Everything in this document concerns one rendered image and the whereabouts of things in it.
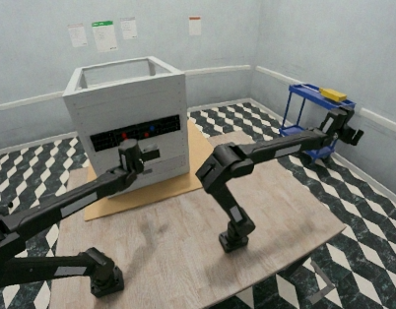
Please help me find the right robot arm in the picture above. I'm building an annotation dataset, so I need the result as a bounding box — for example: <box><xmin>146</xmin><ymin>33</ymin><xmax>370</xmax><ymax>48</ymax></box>
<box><xmin>195</xmin><ymin>105</ymin><xmax>355</xmax><ymax>251</ymax></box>

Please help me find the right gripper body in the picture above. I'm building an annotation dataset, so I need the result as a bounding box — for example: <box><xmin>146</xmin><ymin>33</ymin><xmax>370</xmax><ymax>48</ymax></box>
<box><xmin>337</xmin><ymin>128</ymin><xmax>361</xmax><ymax>146</ymax></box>

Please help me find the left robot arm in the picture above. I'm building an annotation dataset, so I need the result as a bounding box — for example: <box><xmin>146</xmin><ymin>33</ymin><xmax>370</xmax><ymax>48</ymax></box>
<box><xmin>0</xmin><ymin>139</ymin><xmax>161</xmax><ymax>295</ymax></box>

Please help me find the tan flat board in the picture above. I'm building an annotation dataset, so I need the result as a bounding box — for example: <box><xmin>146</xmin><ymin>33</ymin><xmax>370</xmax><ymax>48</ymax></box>
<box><xmin>85</xmin><ymin>120</ymin><xmax>214</xmax><ymax>221</ymax></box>

